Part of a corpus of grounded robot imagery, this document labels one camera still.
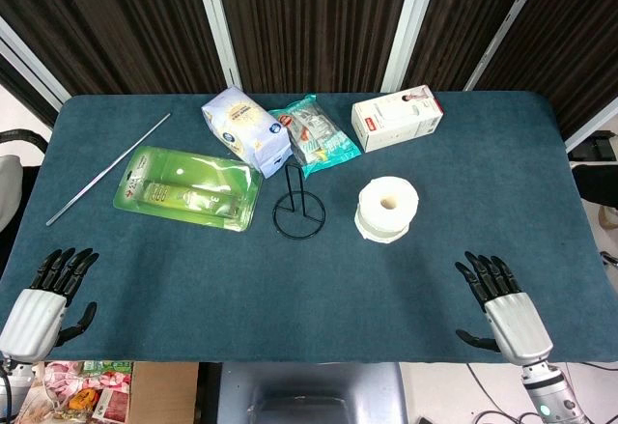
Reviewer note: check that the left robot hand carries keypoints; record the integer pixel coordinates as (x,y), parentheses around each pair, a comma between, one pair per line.
(34,315)

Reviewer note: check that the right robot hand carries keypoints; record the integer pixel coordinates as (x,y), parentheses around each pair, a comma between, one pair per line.
(516,322)

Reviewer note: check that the white paper towel roll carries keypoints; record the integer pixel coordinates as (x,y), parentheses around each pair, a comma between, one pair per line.
(387,209)

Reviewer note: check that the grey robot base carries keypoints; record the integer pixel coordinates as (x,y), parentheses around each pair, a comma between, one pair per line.
(309,392)

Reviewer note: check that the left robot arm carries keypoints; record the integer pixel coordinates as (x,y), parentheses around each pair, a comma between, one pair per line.
(14,385)

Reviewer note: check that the colourful snack packages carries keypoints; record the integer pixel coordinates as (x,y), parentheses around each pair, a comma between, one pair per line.
(82,392)

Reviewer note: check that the brown cardboard box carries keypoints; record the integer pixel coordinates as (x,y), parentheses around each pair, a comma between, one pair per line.
(161,392)

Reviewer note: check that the silver metal rod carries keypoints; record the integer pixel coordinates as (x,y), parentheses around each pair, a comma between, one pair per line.
(108,169)

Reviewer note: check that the green blister pack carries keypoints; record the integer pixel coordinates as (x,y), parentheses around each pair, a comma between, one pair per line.
(188,187)

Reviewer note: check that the dark teal table mat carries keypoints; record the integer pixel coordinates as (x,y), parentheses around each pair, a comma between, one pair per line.
(309,289)

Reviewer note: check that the white red cardboard box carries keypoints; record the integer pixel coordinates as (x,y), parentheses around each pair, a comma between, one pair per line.
(396,117)

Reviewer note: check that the pale blue tissue pack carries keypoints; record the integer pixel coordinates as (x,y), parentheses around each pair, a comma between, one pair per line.
(246,129)

